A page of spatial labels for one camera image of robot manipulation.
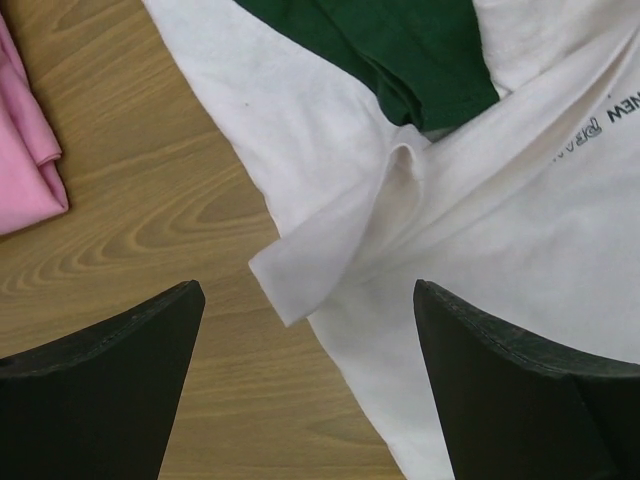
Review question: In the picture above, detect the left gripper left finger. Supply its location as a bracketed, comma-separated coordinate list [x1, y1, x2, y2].
[1, 280, 205, 479]

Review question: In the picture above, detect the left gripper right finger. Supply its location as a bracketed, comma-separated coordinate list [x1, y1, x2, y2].
[413, 280, 639, 480]

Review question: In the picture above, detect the folded pink t-shirt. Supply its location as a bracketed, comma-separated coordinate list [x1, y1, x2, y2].
[1, 23, 69, 235]

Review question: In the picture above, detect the white and green t-shirt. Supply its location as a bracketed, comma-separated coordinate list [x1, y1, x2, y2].
[146, 1, 639, 479]

